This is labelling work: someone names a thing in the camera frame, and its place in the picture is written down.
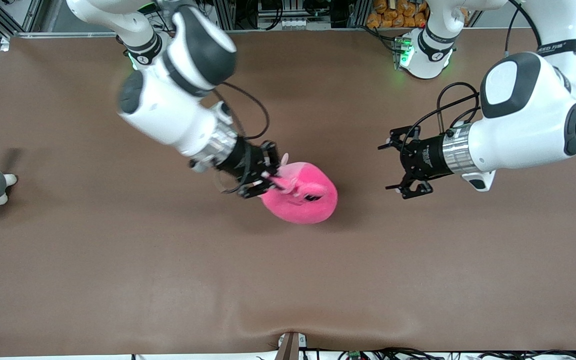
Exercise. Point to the small green circuit board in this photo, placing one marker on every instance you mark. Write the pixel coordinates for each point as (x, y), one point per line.
(354, 355)

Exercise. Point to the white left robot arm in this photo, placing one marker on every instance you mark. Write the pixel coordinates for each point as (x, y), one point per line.
(523, 125)

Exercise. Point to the metal table clamp bracket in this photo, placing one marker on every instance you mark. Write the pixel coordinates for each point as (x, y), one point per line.
(290, 346)

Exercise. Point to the aluminium frame rail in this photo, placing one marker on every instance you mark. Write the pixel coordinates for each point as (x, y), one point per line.
(3, 15)

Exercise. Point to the orange snack packets pile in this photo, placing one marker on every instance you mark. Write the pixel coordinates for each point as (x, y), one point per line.
(398, 14)

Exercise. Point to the brown table cloth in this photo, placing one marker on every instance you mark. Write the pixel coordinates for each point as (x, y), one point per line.
(288, 275)

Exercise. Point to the hot pink round plush toy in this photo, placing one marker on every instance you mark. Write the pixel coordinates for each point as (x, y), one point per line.
(303, 197)

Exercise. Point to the pale pink white plush dog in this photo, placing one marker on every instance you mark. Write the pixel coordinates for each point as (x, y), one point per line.
(284, 159)

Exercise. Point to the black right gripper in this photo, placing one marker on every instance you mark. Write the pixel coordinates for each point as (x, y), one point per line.
(238, 159)

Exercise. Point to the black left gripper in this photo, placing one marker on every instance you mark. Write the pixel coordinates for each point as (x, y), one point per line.
(426, 156)

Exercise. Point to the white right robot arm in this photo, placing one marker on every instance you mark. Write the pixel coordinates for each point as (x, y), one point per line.
(168, 105)

